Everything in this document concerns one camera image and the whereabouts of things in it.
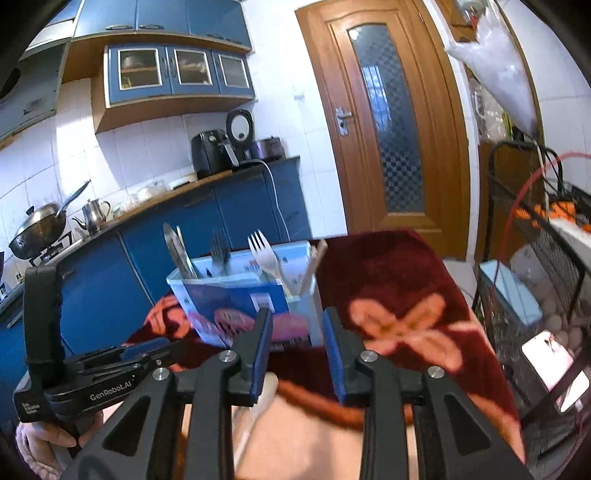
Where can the white plastic fork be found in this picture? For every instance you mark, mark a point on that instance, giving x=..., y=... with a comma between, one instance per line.
x=266, y=259

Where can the steel knife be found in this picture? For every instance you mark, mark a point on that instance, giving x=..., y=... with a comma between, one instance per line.
x=178, y=253

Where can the wooden chopstick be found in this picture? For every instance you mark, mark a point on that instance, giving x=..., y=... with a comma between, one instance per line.
x=317, y=254

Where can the large steel fork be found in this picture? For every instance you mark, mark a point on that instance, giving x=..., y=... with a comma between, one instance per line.
x=220, y=253

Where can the red floral blanket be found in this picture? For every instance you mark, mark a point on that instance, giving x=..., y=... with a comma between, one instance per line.
x=392, y=289

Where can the light blue utensil holder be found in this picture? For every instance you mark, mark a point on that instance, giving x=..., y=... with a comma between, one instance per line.
x=220, y=306

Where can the blue lower cabinets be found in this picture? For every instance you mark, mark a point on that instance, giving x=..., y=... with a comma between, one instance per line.
x=111, y=282

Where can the wooden door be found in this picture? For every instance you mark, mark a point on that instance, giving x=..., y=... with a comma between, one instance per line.
x=395, y=119

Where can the black wire rack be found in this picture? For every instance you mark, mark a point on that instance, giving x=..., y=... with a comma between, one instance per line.
x=537, y=223

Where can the light blue box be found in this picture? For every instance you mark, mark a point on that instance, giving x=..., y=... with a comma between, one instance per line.
x=512, y=293

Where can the smartphone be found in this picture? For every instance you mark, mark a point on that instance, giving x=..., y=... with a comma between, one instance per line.
x=550, y=359

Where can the blue upper glass cabinet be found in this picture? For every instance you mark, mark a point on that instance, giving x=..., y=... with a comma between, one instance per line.
x=147, y=81

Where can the steel kettle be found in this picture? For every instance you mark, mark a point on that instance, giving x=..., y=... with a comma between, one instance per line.
x=95, y=215

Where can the left hand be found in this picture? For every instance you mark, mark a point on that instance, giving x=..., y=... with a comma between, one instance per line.
x=35, y=442

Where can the white plastic bag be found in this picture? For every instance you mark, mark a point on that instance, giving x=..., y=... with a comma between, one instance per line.
x=497, y=64

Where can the rice cooker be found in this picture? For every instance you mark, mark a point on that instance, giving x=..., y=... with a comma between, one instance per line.
x=239, y=127

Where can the range hood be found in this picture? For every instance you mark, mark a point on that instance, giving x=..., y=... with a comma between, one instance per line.
x=30, y=94

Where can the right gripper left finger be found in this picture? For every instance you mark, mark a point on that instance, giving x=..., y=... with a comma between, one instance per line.
x=139, y=440

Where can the wok with lid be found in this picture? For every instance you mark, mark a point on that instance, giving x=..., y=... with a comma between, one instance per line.
x=42, y=227

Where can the black air fryer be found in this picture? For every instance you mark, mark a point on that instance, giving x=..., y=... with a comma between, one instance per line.
x=212, y=153

